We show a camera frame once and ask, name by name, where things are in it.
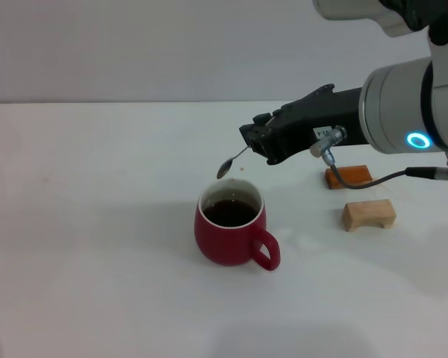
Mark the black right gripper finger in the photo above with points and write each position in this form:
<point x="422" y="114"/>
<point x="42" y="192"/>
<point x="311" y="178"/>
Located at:
<point x="265" y="143"/>
<point x="263" y="119"/>

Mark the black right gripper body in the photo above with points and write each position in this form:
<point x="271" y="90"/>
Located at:
<point x="321" y="115"/>

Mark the red ceramic mug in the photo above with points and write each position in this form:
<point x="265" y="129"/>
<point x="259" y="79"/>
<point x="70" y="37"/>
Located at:
<point x="224" y="246"/>

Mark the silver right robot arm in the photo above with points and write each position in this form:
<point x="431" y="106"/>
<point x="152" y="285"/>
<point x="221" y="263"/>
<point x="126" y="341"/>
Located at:
<point x="392" y="104"/>

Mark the light wooden spoon rest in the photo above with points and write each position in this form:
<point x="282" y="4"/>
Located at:
<point x="366" y="212"/>

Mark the dark brown wooden block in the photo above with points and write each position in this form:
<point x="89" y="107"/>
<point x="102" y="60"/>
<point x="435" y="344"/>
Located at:
<point x="354" y="173"/>

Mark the dark coffee liquid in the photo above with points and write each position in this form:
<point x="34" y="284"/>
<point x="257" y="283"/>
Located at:
<point x="229" y="214"/>

